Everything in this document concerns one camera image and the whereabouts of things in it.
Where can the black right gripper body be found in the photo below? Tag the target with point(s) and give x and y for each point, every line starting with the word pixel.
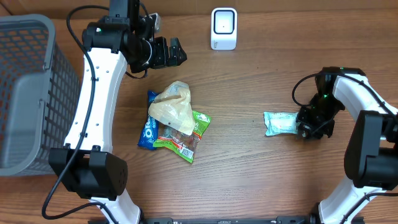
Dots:
pixel 320 121

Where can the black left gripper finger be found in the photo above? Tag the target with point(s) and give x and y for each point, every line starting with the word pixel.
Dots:
pixel 175 47
pixel 176 59

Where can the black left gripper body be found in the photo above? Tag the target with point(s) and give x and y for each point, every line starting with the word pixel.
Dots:
pixel 159 53

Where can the teal tissue pack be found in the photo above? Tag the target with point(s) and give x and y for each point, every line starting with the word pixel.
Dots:
pixel 280 123

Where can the beige paper-like bag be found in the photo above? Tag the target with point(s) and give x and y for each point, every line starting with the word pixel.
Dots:
pixel 173 108

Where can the blue Oreo cookie pack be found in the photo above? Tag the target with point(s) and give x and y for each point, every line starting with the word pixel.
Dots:
pixel 149 133

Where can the green snack packet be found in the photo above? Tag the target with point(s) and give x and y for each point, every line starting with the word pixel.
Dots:
pixel 182 144

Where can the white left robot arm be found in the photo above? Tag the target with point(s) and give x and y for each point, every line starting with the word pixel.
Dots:
pixel 120 43

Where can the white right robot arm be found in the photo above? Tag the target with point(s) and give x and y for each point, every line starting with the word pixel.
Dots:
pixel 370 160

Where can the white barcode scanner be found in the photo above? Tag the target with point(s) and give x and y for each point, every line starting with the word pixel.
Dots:
pixel 224 28

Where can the grey plastic mesh basket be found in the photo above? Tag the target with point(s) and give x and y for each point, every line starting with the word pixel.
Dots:
pixel 39 95

